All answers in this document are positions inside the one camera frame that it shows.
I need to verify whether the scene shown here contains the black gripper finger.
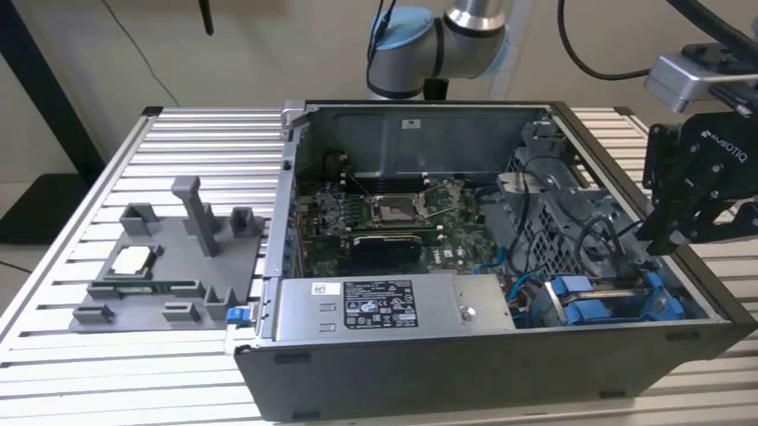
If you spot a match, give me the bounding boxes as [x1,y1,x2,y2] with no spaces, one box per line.
[641,122,684,206]
[636,149,742,256]

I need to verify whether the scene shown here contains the black disk wire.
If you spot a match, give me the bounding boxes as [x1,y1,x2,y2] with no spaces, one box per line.
[577,212,650,268]

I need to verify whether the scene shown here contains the hard disk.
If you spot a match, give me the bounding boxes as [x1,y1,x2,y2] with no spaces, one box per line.
[544,270,686,327]

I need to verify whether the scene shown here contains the grey metal disk bay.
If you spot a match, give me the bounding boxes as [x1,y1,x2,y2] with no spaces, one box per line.
[479,119,712,329]

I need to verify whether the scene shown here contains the metal socket cover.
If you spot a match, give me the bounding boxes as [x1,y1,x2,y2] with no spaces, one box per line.
[417,181,462,210]

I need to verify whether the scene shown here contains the green motherboard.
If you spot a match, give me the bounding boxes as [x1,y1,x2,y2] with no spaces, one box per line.
[290,177,506,279]

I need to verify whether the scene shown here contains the CPU socket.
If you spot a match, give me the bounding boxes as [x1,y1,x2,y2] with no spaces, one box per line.
[366,193,429,224]

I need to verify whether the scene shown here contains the black graphics card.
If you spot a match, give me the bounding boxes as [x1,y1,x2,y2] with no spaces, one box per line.
[341,224,443,274]

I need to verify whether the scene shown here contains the black open PC case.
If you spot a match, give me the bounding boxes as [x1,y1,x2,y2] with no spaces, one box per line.
[234,99,758,421]

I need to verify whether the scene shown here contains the silver power supply unit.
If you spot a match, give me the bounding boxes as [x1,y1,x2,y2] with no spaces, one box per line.
[269,272,518,343]

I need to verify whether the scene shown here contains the black antenna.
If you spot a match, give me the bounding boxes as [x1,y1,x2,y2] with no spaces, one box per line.
[197,0,217,36]

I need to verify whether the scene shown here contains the grey parts rack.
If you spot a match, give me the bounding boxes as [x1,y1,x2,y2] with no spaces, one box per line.
[68,176,269,334]

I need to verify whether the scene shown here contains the green RAM stick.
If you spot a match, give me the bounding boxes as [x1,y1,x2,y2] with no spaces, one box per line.
[94,279,201,296]

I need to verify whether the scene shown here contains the silver CPU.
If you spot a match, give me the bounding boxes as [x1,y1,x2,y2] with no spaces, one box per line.
[111,246,158,274]

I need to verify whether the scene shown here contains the black monitor stand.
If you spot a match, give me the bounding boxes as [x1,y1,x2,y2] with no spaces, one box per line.
[0,0,110,246]

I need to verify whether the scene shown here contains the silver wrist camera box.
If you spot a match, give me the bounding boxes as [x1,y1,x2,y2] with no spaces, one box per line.
[644,42,758,114]

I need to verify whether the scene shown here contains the long black wire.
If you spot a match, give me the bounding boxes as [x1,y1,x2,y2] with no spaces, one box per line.
[511,154,588,280]

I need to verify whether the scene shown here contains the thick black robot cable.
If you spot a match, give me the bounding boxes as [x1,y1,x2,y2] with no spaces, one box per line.
[554,0,654,82]

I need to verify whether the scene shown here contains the thin blue wire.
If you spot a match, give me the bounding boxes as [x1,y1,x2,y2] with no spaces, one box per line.
[477,259,548,286]

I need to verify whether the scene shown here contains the thin dark wall cable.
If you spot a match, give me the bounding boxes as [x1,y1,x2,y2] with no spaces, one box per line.
[103,0,183,110]

